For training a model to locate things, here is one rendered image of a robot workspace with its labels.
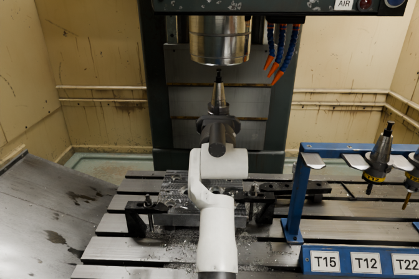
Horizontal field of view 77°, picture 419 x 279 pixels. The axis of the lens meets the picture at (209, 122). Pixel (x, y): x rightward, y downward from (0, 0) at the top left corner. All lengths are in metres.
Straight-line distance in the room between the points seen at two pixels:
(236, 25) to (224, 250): 0.46
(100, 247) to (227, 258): 0.55
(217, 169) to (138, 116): 1.28
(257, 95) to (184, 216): 0.63
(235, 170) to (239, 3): 0.31
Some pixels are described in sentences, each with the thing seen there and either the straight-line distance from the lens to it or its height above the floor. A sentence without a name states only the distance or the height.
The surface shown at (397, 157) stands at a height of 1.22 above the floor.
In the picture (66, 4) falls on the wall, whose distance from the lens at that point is 1.75.
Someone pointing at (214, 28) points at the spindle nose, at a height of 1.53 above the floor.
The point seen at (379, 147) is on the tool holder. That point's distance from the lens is 0.77.
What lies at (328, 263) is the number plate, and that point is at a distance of 0.89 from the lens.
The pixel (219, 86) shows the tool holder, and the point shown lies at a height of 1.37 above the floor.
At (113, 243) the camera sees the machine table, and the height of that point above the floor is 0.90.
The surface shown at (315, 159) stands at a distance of 0.74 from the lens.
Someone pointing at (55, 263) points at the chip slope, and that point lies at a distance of 1.28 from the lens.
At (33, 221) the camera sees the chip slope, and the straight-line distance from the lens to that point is 1.39.
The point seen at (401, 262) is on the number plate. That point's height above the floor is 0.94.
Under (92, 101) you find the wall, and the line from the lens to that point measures 1.82.
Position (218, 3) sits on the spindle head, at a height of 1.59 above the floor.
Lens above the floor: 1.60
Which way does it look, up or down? 25 degrees down
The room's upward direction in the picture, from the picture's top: straight up
